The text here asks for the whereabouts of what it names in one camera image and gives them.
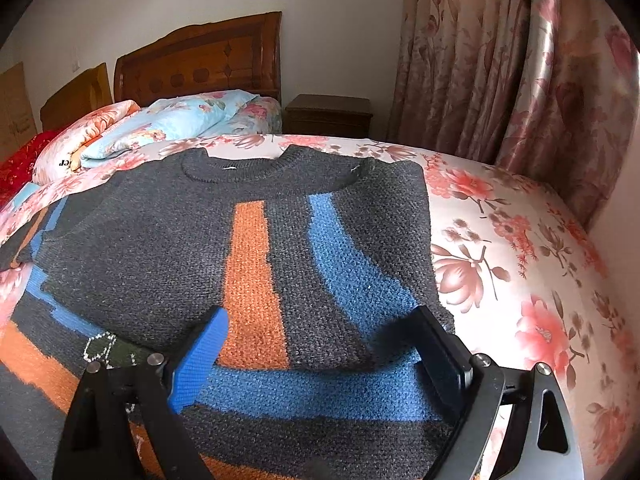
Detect pink floral pillow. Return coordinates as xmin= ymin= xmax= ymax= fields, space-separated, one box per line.
xmin=31 ymin=100 xmax=142 ymax=186

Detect red blanket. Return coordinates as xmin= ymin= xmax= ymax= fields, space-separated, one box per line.
xmin=0 ymin=130 xmax=61 ymax=206

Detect dark wooden nightstand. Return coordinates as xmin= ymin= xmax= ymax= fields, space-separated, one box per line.
xmin=284 ymin=94 xmax=374 ymax=140

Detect light blue floral pillow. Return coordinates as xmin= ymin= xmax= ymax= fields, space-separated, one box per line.
xmin=80 ymin=89 xmax=261 ymax=170

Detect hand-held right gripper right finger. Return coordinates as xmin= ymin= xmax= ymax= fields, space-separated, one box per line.
xmin=410 ymin=305 xmax=586 ymax=480

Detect large carved wooden headboard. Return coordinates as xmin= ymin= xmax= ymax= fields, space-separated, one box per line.
xmin=113 ymin=11 xmax=283 ymax=108

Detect dark striped knit sweater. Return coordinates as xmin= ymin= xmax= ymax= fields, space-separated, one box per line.
xmin=0 ymin=145 xmax=483 ymax=480

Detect cardboard sheet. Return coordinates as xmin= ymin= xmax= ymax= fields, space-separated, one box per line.
xmin=0 ymin=62 xmax=38 ymax=163

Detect pink floral curtain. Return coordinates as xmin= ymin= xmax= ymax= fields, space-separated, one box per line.
xmin=387 ymin=0 xmax=640 ymax=233

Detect small wooden headboard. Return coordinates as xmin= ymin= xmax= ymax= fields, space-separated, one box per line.
xmin=40 ymin=62 xmax=113 ymax=131

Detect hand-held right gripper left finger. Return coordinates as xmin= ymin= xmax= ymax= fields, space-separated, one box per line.
xmin=52 ymin=306 xmax=230 ymax=480

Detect pink floral bed sheet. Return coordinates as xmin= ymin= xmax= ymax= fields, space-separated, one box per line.
xmin=0 ymin=132 xmax=633 ymax=480

